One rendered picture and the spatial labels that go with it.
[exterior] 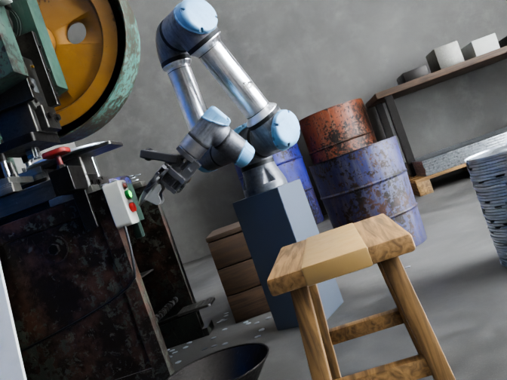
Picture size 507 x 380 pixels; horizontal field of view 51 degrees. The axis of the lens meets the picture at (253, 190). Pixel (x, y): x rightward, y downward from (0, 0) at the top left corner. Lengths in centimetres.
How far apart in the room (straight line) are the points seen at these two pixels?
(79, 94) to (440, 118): 366
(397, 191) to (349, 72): 292
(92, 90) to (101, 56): 15
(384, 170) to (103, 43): 127
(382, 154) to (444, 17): 320
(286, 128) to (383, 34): 370
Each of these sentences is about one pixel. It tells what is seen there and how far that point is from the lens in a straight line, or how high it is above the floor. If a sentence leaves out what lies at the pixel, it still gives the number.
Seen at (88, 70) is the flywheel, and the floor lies 115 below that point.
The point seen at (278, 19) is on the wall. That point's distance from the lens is 528.
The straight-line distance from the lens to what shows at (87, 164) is 193.
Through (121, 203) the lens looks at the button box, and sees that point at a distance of 160.
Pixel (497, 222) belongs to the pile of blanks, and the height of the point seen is 14.
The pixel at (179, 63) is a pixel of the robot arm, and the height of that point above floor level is 91.
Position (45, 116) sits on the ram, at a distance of 195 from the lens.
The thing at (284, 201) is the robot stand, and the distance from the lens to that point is 170.
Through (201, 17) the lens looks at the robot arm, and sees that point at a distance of 162.
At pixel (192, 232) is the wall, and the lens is 523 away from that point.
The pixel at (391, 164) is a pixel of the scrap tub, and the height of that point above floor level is 37.
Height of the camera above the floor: 48
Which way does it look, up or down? level
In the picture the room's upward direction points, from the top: 20 degrees counter-clockwise
